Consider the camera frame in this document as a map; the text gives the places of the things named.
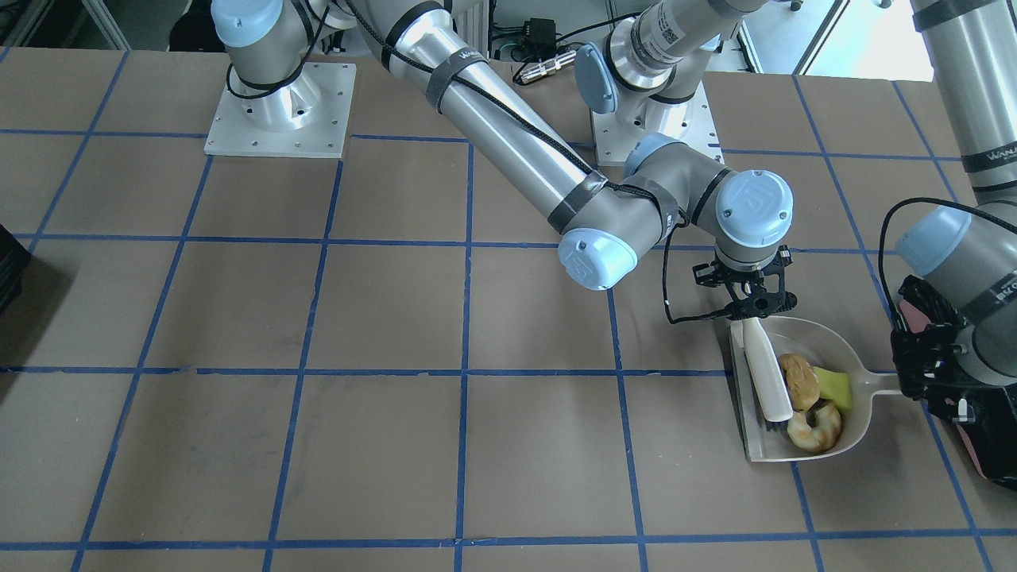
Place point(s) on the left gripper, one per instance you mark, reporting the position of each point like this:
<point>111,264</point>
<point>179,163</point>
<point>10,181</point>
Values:
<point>914,349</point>

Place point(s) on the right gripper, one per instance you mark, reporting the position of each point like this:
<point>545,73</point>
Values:
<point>704,275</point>

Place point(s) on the white plastic dustpan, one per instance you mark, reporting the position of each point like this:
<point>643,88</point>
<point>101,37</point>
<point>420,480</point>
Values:
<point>821,347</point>

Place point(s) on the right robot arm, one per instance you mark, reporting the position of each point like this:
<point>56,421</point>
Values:
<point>645,71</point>

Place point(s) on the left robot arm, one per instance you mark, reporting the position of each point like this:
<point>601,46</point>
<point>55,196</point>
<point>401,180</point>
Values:
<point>966,253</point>

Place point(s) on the toy croissant piece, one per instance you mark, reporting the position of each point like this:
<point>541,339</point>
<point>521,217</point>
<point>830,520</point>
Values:
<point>817,430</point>

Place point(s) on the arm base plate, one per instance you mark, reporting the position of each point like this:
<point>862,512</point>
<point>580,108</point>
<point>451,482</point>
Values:
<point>305,119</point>
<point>616,134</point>

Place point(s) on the yellow green sponge piece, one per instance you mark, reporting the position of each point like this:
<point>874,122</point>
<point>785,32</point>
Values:
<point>835,387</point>

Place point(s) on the brown bread roll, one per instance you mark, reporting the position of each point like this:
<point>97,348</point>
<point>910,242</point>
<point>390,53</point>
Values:
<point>800,381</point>

